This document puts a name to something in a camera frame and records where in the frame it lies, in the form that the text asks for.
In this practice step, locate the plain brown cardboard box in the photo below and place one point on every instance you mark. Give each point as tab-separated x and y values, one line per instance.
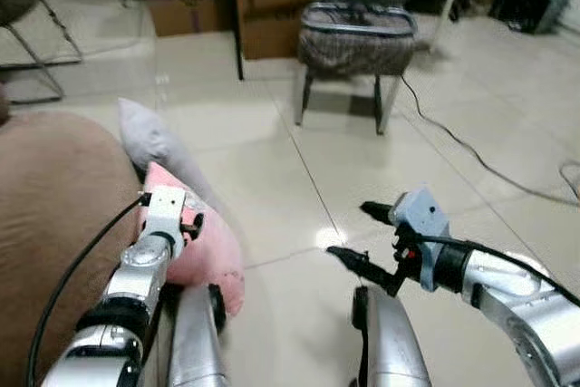
272	20

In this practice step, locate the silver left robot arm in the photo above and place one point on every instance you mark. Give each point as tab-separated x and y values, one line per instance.
127	305

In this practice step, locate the grey pillow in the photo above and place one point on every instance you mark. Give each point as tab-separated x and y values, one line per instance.
149	142

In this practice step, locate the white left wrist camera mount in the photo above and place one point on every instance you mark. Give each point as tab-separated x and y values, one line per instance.
165	210

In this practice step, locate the black metal rack post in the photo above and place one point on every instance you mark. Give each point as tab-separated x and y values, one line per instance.
237	33

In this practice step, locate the silver left robot leg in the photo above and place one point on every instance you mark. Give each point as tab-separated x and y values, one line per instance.
195	342

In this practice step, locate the silver right robot leg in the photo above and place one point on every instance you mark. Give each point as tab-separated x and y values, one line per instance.
394	342

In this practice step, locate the pink pillow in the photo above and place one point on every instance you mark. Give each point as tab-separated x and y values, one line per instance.
213	260

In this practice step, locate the silver robot leg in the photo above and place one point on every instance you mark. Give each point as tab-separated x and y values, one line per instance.
195	342
394	342

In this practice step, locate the metal frame chair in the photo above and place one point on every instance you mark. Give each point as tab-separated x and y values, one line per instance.
36	56

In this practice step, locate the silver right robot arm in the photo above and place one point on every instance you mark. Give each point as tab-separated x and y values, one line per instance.
512	301

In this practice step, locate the plaid cushioned metal stool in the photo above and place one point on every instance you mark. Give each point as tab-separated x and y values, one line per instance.
355	47

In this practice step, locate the white leaning pole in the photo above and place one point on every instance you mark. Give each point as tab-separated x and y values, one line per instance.
449	2

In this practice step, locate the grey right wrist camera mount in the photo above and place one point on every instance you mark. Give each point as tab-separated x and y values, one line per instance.
421	215

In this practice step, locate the brown fabric sofa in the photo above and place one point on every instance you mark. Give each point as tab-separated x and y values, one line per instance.
54	224

